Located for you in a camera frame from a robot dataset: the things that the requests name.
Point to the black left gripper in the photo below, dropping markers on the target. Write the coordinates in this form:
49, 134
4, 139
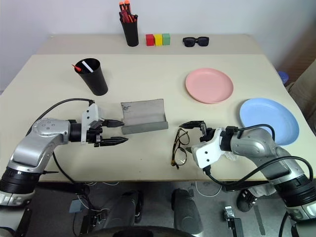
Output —
95, 138

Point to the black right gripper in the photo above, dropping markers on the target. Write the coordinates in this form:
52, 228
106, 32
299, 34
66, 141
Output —
208, 133

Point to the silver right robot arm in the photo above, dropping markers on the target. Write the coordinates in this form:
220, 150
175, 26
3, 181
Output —
251, 145

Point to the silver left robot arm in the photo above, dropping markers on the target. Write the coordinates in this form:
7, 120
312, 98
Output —
47, 130

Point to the grey glasses case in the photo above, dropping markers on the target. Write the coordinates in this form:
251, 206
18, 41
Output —
144, 114

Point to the wide black plastic cup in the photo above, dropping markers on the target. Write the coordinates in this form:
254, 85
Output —
96, 81

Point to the tall black pen cup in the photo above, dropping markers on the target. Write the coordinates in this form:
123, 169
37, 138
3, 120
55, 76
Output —
130, 33

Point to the tortoiseshell eyeglasses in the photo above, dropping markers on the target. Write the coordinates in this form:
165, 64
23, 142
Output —
177, 148

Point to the clear crumpled plastic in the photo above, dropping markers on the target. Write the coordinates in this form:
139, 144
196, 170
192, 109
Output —
230, 156

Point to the pink plate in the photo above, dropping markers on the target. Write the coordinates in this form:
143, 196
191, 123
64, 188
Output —
209, 85

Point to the white marker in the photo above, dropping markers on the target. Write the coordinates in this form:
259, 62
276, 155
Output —
87, 66

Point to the dark rounded shape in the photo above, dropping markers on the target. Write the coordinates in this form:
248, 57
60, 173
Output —
126, 207
185, 209

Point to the black zip tie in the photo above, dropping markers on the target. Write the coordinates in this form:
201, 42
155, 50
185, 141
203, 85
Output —
49, 172

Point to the blue plate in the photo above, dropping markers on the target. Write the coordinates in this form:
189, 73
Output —
269, 116

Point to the grey blue small box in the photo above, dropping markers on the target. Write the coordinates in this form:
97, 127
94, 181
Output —
75, 207

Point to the black and white shoe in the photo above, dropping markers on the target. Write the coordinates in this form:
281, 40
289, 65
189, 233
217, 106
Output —
247, 200

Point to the black sunglasses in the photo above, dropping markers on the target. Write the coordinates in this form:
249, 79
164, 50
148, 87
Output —
196, 41

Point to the red wooden block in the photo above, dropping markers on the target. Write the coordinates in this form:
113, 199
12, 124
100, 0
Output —
149, 40

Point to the green wooden block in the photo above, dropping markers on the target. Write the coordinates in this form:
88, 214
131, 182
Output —
166, 39

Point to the yellow wooden block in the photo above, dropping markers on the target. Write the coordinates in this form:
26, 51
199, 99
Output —
158, 40

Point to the blue round container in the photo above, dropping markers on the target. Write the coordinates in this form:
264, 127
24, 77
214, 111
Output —
284, 77

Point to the red marker black cap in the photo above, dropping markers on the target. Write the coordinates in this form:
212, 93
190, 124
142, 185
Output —
126, 17
135, 18

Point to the orange capped marker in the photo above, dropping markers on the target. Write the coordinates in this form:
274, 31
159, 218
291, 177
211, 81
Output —
121, 6
127, 5

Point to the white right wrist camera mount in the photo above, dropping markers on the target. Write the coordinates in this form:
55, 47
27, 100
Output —
206, 153

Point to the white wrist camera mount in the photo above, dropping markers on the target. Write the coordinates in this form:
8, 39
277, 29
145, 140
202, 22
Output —
91, 113
206, 153

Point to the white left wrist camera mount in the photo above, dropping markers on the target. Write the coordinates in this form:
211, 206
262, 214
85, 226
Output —
91, 113

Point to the metal floor bracket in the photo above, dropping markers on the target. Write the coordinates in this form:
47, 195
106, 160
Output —
232, 219

